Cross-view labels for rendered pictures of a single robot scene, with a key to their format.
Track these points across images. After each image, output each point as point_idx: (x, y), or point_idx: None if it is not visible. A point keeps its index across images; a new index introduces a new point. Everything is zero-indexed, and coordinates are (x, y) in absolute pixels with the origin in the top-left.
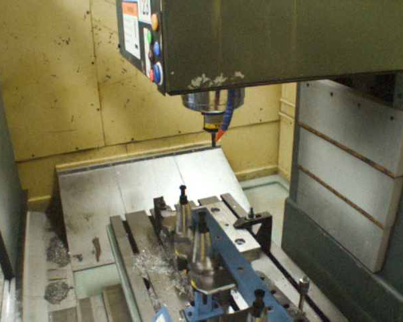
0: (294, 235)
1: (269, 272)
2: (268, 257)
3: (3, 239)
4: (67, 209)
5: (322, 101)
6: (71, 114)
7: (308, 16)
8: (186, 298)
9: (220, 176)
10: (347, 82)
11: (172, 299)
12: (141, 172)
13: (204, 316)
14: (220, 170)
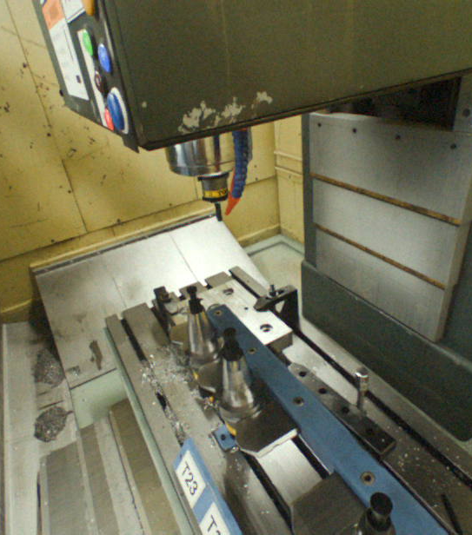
0: (317, 301)
1: (306, 358)
2: (299, 337)
3: None
4: (53, 314)
5: (341, 142)
6: (36, 201)
7: None
8: (215, 413)
9: (222, 246)
10: (369, 113)
11: (197, 418)
12: (135, 255)
13: None
14: (221, 239)
